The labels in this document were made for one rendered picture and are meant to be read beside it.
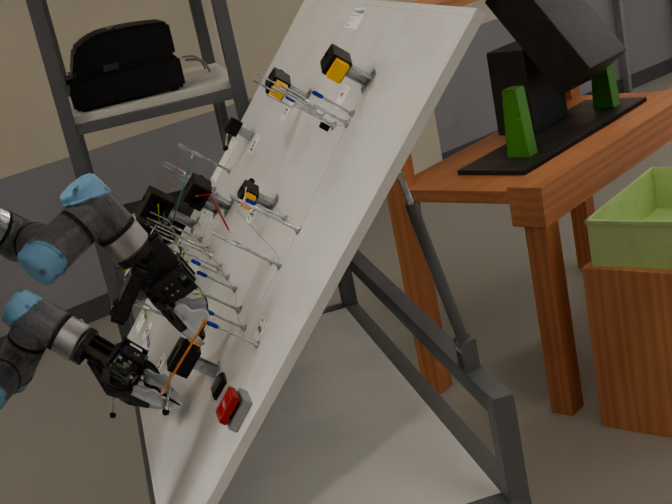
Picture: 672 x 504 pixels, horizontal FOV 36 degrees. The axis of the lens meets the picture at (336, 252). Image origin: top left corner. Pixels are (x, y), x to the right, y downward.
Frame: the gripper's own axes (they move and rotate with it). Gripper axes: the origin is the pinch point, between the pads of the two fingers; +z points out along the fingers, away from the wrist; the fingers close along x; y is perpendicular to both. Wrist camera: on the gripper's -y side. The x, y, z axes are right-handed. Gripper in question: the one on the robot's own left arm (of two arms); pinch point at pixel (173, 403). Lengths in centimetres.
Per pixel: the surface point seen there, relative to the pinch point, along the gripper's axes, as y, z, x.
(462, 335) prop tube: 28, 39, 28
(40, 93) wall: -269, -164, 217
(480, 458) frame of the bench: 10, 55, 18
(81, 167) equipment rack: -48, -56, 62
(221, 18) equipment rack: -19, -45, 105
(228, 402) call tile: 28.4, 9.3, -6.5
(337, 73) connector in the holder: 47, -4, 49
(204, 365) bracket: 9.4, 1.6, 5.6
